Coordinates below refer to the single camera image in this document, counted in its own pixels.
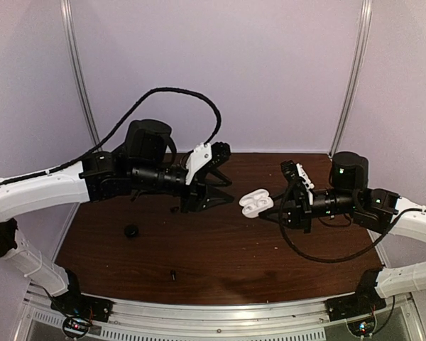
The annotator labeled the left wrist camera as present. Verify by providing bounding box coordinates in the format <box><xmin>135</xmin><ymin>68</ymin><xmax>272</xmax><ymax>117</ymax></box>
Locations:
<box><xmin>184</xmin><ymin>141</ymin><xmax>232</xmax><ymax>186</ymax></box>

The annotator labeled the right circuit board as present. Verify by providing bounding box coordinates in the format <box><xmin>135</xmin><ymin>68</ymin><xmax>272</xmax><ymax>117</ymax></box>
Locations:
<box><xmin>347</xmin><ymin>316</ymin><xmax>376</xmax><ymax>338</ymax></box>

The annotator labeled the black round cap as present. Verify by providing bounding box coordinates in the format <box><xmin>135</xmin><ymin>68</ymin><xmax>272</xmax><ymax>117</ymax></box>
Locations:
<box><xmin>124</xmin><ymin>224</ymin><xmax>139</xmax><ymax>239</ymax></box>

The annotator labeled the aluminium front rail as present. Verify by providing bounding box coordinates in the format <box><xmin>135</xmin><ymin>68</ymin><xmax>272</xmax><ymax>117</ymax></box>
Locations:
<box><xmin>19</xmin><ymin>280</ymin><xmax>422</xmax><ymax>341</ymax></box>

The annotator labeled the left circuit board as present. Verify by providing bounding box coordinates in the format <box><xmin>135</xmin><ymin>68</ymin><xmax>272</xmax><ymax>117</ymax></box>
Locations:
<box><xmin>62</xmin><ymin>317</ymin><xmax>92</xmax><ymax>339</ymax></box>

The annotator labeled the left black cable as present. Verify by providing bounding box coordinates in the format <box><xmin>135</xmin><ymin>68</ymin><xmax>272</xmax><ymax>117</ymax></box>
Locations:
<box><xmin>0</xmin><ymin>87</ymin><xmax>224</xmax><ymax>185</ymax></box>

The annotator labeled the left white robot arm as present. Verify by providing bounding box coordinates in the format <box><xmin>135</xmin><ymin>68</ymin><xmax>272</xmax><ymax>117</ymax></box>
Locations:
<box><xmin>0</xmin><ymin>119</ymin><xmax>233</xmax><ymax>315</ymax></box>

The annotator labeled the left aluminium frame post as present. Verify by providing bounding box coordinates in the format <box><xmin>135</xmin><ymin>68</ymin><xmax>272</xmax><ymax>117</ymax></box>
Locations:
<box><xmin>60</xmin><ymin>0</ymin><xmax>100</xmax><ymax>146</ymax></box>

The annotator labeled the right aluminium frame post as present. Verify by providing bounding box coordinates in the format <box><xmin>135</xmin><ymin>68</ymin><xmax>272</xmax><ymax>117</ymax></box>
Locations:
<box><xmin>328</xmin><ymin>0</ymin><xmax>373</xmax><ymax>158</ymax></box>

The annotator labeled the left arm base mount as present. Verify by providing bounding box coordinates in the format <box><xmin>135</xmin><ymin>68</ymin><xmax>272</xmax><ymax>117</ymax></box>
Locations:
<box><xmin>50</xmin><ymin>270</ymin><xmax>113</xmax><ymax>323</ymax></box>

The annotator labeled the small black clip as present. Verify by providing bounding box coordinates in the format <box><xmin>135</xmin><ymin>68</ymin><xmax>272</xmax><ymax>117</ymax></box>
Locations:
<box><xmin>170</xmin><ymin>206</ymin><xmax>180</xmax><ymax>214</ymax></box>

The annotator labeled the black cable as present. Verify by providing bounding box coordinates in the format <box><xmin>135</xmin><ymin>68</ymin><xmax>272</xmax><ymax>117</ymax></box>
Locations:
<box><xmin>278</xmin><ymin>177</ymin><xmax>425</xmax><ymax>264</ymax></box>
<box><xmin>0</xmin><ymin>87</ymin><xmax>224</xmax><ymax>185</ymax></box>

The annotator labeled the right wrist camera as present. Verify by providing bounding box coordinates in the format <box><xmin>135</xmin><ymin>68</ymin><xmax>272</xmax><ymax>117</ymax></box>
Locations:
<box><xmin>280</xmin><ymin>160</ymin><xmax>315</xmax><ymax>193</ymax></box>

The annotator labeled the circuit board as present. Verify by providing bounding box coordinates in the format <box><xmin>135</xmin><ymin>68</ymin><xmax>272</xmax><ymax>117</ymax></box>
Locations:
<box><xmin>62</xmin><ymin>317</ymin><xmax>92</xmax><ymax>339</ymax></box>
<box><xmin>347</xmin><ymin>316</ymin><xmax>376</xmax><ymax>338</ymax></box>

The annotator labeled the white earbud charging case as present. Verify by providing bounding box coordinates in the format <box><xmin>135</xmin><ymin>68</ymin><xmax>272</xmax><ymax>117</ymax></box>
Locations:
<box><xmin>239</xmin><ymin>188</ymin><xmax>274</xmax><ymax>219</ymax></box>

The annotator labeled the right black cable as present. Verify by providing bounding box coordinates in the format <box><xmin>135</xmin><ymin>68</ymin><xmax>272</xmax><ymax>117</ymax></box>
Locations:
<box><xmin>278</xmin><ymin>177</ymin><xmax>425</xmax><ymax>264</ymax></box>

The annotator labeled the aluminium frame post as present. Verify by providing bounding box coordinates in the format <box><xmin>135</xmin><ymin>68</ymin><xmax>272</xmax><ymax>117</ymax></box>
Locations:
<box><xmin>328</xmin><ymin>0</ymin><xmax>373</xmax><ymax>158</ymax></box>
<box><xmin>60</xmin><ymin>0</ymin><xmax>100</xmax><ymax>146</ymax></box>

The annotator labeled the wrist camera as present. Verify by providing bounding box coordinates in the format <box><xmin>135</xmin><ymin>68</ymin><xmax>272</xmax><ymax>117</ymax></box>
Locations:
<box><xmin>280</xmin><ymin>160</ymin><xmax>315</xmax><ymax>193</ymax></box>
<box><xmin>184</xmin><ymin>141</ymin><xmax>232</xmax><ymax>186</ymax></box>

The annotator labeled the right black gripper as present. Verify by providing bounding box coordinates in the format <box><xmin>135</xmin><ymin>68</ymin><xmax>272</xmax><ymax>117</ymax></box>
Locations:
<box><xmin>258</xmin><ymin>185</ymin><xmax>359</xmax><ymax>234</ymax></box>

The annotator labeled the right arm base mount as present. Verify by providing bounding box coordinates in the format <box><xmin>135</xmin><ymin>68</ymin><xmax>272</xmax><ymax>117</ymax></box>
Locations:
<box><xmin>325</xmin><ymin>269</ymin><xmax>386</xmax><ymax>321</ymax></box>

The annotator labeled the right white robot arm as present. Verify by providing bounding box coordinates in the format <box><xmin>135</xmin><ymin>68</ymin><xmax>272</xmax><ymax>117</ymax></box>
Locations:
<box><xmin>257</xmin><ymin>151</ymin><xmax>426</xmax><ymax>264</ymax></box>

